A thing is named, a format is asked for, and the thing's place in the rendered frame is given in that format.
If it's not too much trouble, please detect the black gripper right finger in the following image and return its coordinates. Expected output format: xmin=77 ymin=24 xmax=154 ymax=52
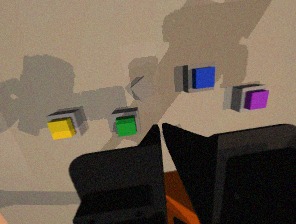
xmin=162 ymin=123 xmax=296 ymax=224

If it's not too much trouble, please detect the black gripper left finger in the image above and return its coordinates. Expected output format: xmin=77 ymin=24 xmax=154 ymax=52
xmin=68 ymin=124 xmax=168 ymax=224

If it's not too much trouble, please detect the blue button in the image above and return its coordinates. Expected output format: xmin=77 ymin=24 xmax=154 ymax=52
xmin=183 ymin=61 xmax=216 ymax=93

